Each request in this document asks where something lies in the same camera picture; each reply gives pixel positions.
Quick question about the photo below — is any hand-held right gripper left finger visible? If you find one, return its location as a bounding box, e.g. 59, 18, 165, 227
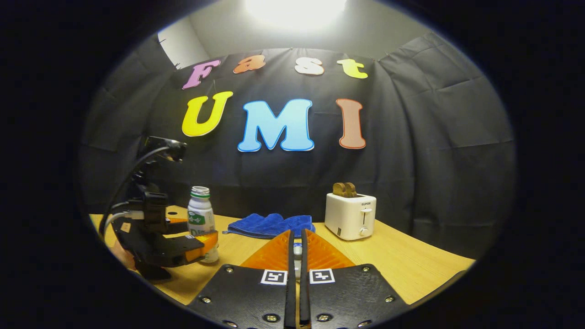
188, 229, 297, 329

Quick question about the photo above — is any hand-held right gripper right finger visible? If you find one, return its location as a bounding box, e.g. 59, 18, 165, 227
299, 228, 408, 329

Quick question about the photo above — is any white plastic water bottle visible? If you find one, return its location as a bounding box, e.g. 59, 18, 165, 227
187, 186, 220, 263

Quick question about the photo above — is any blue folded cloth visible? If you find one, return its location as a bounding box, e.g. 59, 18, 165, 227
223, 213, 316, 239

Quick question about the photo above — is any white toaster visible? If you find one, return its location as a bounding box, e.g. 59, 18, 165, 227
324, 192, 377, 241

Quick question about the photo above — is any bright overhead light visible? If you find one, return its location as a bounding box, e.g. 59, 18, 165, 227
245, 0, 348, 30

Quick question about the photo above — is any white cable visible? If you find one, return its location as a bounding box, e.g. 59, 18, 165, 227
104, 210, 145, 231

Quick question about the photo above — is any black cable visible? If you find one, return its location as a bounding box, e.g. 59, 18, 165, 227
98, 146, 170, 240

